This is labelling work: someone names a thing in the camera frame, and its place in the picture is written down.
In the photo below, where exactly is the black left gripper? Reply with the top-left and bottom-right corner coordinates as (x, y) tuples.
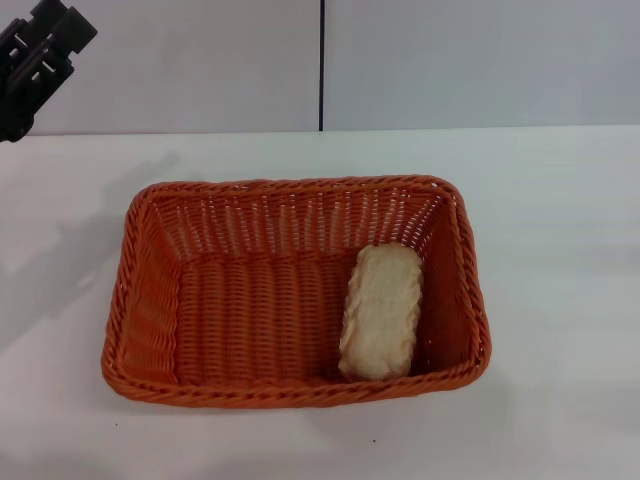
(0, 0), (99, 143)

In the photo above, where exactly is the orange woven plastic basket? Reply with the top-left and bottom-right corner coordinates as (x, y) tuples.
(99, 173), (492, 409)

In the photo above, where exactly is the striped bread loaf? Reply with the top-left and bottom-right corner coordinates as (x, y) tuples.
(337, 243), (425, 384)

